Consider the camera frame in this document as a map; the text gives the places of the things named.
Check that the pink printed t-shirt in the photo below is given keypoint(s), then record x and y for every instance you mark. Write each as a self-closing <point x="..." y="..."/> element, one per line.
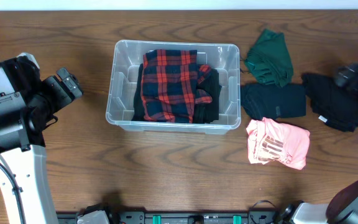
<point x="270" y="141"/>

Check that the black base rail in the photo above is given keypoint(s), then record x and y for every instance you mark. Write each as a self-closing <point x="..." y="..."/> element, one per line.
<point x="102" y="213"/>

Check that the black garment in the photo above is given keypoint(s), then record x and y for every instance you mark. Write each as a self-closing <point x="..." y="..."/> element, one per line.
<point x="336" y="107"/>

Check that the dark navy shirt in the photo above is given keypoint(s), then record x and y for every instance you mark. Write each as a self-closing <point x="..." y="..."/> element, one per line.
<point x="269" y="101"/>

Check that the black pants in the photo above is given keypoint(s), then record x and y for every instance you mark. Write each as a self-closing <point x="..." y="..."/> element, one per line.
<point x="204" y="112"/>

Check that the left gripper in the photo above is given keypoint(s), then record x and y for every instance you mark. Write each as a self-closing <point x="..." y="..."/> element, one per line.
<point x="61" y="98"/>

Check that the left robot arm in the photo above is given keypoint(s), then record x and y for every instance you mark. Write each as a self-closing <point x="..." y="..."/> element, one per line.
<point x="28" y="106"/>

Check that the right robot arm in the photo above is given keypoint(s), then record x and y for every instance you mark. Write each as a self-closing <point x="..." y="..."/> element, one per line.
<point x="343" y="208"/>

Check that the dark green garment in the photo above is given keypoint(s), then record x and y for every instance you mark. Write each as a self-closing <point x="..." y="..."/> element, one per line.
<point x="269" y="61"/>

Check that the clear plastic storage bin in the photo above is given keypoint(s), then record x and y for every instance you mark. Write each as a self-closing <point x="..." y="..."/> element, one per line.
<point x="225" y="58"/>

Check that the red plaid flannel shirt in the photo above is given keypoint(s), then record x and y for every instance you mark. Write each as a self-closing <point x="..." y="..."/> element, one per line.
<point x="169" y="85"/>

